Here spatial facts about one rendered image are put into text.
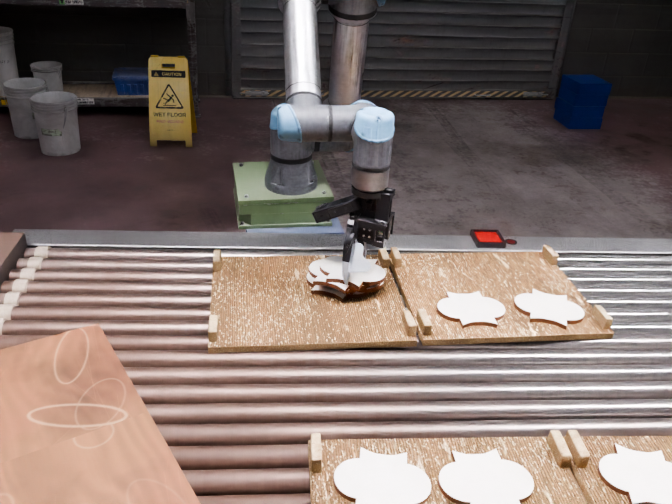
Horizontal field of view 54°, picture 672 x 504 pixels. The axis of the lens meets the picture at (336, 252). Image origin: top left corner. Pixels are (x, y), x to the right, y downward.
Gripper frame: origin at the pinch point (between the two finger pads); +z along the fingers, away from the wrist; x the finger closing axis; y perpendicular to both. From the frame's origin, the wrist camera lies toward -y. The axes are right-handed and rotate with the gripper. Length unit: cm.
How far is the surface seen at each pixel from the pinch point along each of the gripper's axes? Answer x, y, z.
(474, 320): -1.5, 27.6, 4.3
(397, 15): 476, -124, 25
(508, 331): -0.7, 34.7, 5.4
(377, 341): -15.5, 11.1, 5.4
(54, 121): 216, -280, 75
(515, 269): 26.1, 32.7, 5.4
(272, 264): 2.5, -20.3, 5.4
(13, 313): -36, -60, 7
